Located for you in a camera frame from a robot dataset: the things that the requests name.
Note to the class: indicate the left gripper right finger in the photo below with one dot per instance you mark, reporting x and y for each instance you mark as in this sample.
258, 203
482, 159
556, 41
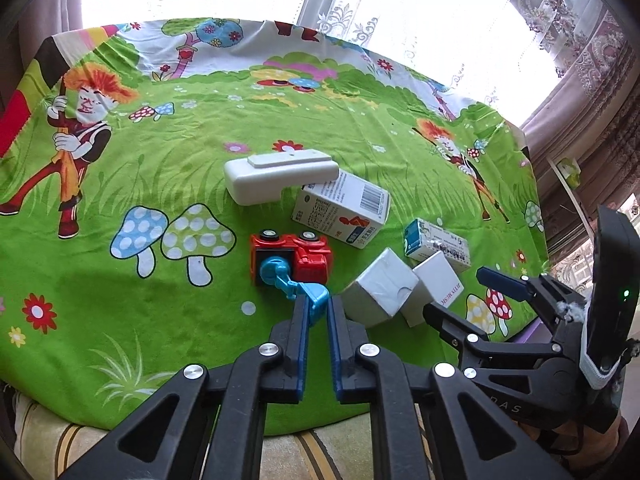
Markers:
428, 423

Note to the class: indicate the white barcode medicine box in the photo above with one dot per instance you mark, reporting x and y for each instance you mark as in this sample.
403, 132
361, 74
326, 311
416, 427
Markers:
349, 209

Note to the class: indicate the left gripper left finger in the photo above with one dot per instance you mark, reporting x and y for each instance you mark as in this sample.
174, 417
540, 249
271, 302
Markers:
206, 424

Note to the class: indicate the white lace curtain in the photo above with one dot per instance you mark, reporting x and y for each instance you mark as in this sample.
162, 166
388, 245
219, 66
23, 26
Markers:
340, 19

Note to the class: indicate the left pink curtain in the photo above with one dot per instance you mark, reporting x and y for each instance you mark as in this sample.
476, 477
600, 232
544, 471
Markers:
24, 26

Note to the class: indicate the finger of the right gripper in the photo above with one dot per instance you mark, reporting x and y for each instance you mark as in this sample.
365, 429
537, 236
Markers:
456, 331
523, 289

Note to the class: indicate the red toy truck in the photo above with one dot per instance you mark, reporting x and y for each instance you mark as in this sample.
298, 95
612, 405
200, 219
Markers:
296, 264

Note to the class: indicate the green cartoon table cloth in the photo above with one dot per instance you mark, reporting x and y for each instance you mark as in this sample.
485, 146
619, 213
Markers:
123, 256

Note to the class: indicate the right pink curtain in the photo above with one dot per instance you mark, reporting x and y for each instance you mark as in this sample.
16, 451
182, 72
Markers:
592, 114

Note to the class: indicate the pink curtain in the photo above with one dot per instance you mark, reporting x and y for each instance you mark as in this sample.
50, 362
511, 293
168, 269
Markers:
24, 26
592, 114

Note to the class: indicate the wooden side shelf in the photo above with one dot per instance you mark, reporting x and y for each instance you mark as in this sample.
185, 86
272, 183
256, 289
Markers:
568, 172

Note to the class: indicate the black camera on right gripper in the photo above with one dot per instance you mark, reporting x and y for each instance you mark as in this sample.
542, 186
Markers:
615, 293

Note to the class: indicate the white barcode cube box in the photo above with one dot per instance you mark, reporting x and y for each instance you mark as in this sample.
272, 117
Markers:
437, 282

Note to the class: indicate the white silver small box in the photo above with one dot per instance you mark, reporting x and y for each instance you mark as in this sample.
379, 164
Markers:
379, 292

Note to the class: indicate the white printed medicine box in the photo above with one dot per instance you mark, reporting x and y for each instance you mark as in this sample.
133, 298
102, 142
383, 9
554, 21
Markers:
422, 239

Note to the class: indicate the purple storage box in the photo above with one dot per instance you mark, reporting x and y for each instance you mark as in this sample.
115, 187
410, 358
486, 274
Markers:
534, 332

